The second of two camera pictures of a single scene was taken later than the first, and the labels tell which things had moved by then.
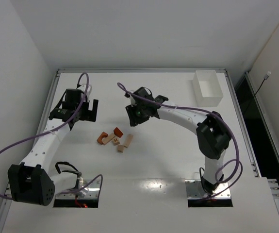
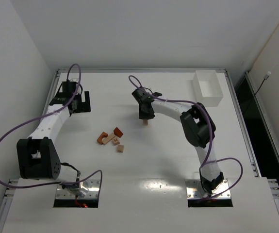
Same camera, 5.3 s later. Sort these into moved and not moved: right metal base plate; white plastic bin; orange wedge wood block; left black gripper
Moved: left black gripper
Not moved: right metal base plate; orange wedge wood block; white plastic bin
